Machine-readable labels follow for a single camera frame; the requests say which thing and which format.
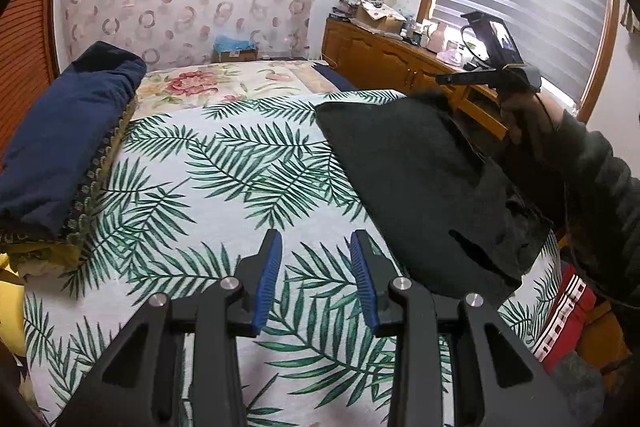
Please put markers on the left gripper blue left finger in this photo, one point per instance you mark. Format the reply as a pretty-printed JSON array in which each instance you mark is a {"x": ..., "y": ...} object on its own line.
[{"x": 269, "y": 261}]

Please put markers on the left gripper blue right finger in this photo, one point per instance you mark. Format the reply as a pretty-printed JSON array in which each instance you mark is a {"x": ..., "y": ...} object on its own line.
[{"x": 362, "y": 258}]

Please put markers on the black garment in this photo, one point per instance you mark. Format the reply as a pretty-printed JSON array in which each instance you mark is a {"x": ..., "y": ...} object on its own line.
[{"x": 450, "y": 216}]

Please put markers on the right forearm dark sleeve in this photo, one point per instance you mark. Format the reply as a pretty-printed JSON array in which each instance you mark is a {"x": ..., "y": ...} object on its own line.
[{"x": 601, "y": 206}]

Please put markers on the palm leaf print sheet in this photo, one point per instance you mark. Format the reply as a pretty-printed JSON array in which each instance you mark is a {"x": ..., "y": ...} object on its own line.
[{"x": 193, "y": 192}]

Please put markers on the wooden sideboard cabinet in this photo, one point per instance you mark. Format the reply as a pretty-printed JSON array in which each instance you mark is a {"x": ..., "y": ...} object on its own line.
[{"x": 373, "y": 62}]

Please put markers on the open cardboard box on sideboard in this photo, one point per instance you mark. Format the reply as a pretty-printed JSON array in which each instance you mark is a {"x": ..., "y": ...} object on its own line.
[{"x": 380, "y": 17}]

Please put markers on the navy bed cover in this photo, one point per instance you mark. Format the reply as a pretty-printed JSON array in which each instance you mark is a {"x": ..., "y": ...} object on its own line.
[{"x": 338, "y": 81}]

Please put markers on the red patterned cloth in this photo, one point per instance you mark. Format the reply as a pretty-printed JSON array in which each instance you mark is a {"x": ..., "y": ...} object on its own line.
[{"x": 560, "y": 335}]

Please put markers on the floral blanket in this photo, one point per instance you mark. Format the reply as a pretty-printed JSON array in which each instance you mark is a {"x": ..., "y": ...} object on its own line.
[{"x": 169, "y": 90}]

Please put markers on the cardboard box with blue items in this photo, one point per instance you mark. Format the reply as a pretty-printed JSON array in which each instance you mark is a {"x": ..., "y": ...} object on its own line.
[{"x": 229, "y": 50}]

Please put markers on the navy folded cloth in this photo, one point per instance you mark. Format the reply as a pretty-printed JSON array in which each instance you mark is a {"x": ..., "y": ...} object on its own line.
[{"x": 53, "y": 146}]

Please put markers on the wooden louvered wardrobe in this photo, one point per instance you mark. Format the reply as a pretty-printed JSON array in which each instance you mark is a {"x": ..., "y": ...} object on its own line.
[{"x": 28, "y": 60}]

